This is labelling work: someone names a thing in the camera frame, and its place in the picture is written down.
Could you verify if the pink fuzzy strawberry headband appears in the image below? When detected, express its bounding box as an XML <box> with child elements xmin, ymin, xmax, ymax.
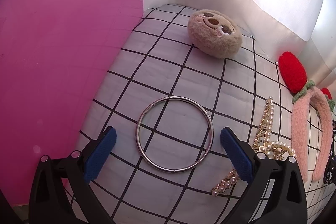
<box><xmin>278</xmin><ymin>51</ymin><xmax>336</xmax><ymax>182</ymax></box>

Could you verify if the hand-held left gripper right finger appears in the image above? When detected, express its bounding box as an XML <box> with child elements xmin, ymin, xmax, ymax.
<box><xmin>220</xmin><ymin>127</ymin><xmax>308</xmax><ymax>224</ymax></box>

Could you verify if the black lace accessory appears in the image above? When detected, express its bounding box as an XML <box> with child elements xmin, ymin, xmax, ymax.
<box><xmin>323</xmin><ymin>119</ymin><xmax>336</xmax><ymax>186</ymax></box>

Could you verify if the white black grid cloth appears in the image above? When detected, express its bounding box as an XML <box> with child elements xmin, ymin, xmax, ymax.
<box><xmin>64</xmin><ymin>4</ymin><xmax>336</xmax><ymax>224</ymax></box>

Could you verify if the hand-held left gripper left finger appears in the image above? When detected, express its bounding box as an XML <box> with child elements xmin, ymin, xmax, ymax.
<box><xmin>28</xmin><ymin>126</ymin><xmax>117</xmax><ymax>224</ymax></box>

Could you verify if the gold pearl hair claw clip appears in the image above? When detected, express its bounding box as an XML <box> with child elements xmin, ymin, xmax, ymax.
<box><xmin>211</xmin><ymin>98</ymin><xmax>297</xmax><ymax>198</ymax></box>

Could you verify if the pink board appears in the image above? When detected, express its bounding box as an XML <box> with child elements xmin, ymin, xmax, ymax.
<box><xmin>0</xmin><ymin>0</ymin><xmax>144</xmax><ymax>207</ymax></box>

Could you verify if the beige plush sloth hair clip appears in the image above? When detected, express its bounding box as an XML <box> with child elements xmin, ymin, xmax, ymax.
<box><xmin>187</xmin><ymin>9</ymin><xmax>243</xmax><ymax>59</ymax></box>

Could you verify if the silver metal bangle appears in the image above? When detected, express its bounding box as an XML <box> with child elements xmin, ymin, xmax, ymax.
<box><xmin>135</xmin><ymin>96</ymin><xmax>214</xmax><ymax>173</ymax></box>

